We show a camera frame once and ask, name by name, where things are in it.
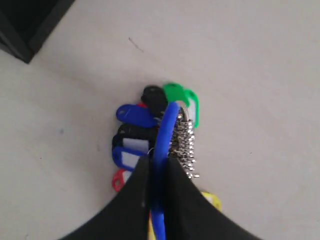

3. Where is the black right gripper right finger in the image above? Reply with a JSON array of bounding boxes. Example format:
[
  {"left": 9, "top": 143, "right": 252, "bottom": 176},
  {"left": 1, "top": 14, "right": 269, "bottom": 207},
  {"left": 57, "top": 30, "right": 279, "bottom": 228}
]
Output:
[{"left": 163, "top": 158, "right": 259, "bottom": 240}]

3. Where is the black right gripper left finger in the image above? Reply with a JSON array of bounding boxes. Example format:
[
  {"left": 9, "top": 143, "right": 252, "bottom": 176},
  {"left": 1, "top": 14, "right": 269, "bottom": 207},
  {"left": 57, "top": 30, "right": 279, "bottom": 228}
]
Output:
[{"left": 62, "top": 157, "right": 151, "bottom": 240}]

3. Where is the yellow plastic ring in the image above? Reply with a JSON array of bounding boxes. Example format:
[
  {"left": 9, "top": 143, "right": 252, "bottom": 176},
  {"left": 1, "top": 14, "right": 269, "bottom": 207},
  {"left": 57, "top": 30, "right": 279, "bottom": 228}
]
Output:
[{"left": 201, "top": 191, "right": 222, "bottom": 212}]

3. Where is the red plastic ring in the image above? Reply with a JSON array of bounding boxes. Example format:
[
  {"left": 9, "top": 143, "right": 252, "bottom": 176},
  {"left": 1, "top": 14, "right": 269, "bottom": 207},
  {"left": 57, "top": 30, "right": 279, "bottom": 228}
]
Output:
[{"left": 111, "top": 168, "right": 132, "bottom": 192}]

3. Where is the green plastic hook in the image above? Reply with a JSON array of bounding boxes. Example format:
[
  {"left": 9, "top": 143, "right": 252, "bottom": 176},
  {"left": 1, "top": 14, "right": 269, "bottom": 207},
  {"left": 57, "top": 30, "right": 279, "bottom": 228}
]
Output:
[
  {"left": 184, "top": 89, "right": 200, "bottom": 128},
  {"left": 163, "top": 82, "right": 190, "bottom": 107}
]

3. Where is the black metal two-tier rack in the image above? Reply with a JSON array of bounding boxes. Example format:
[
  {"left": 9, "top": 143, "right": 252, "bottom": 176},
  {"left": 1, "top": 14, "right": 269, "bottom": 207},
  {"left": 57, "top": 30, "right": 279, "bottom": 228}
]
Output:
[{"left": 0, "top": 0, "right": 75, "bottom": 64}]

